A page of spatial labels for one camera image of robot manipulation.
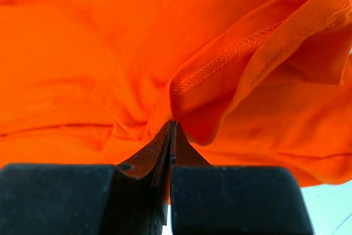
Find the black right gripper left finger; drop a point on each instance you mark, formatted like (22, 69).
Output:
(128, 198)

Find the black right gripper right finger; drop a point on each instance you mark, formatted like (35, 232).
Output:
(207, 199)

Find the orange t-shirt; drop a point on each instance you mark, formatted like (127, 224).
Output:
(252, 82)

